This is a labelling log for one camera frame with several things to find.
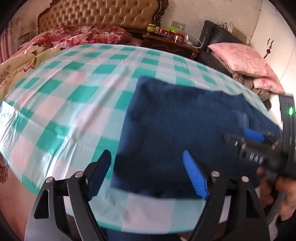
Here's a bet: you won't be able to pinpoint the red floral blanket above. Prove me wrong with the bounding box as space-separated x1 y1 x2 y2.
14 24 144 58

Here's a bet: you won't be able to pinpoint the striped brown cushions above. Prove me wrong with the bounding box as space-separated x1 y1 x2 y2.
231 73 271 102

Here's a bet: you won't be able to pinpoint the tufted brown headboard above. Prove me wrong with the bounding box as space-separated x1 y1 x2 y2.
37 0 169 35

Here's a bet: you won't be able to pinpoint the black leather sofa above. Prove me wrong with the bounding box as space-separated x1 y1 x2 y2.
196 20 272 110

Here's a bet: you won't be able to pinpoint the red hanging ornament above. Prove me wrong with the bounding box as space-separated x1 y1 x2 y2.
265 38 274 58

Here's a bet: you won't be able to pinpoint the person's right hand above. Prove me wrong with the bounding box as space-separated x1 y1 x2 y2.
257 168 296 220

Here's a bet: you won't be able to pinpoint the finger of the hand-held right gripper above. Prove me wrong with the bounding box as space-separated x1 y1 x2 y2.
243 128 266 143

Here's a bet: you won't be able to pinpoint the green checkered tablecloth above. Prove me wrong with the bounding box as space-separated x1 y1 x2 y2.
0 44 281 232

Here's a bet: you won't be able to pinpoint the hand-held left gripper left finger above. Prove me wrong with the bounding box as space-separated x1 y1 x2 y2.
24 149 112 241

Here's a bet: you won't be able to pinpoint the pink pillow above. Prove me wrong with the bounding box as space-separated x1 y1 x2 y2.
252 76 286 94
207 42 277 78

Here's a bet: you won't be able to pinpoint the beige floral quilt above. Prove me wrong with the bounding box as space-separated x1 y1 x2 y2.
0 45 62 101

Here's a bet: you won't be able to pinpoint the person's right forearm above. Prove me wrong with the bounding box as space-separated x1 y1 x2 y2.
274 214 296 241

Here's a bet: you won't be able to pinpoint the white power strip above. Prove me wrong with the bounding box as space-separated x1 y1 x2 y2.
184 35 201 49

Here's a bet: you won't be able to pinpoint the dark wooden nightstand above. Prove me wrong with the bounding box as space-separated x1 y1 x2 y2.
142 32 200 59

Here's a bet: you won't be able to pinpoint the dark blue towel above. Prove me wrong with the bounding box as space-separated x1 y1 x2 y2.
110 76 282 200

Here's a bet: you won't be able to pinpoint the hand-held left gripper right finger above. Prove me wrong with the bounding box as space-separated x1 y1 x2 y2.
182 150 271 241

